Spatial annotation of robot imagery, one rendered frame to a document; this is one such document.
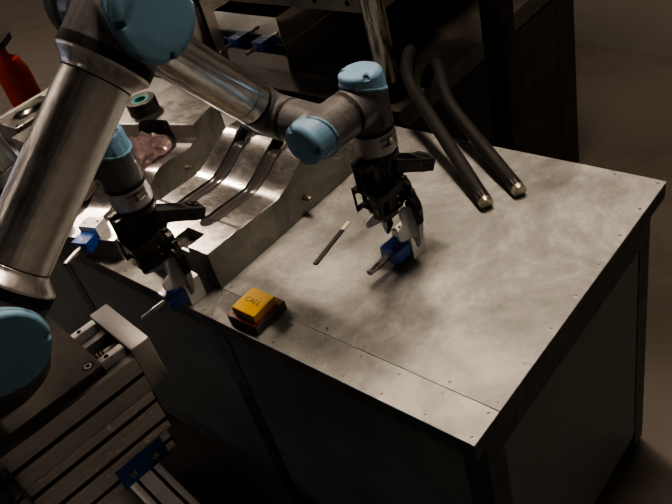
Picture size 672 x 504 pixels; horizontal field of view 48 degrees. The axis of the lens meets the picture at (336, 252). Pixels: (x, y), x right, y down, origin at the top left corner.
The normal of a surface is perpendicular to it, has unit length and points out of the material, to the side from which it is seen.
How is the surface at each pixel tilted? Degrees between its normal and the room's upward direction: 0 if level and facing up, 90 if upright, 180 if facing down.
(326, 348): 0
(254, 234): 90
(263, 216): 90
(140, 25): 85
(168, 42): 85
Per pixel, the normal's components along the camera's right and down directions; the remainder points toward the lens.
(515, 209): -0.22, -0.76
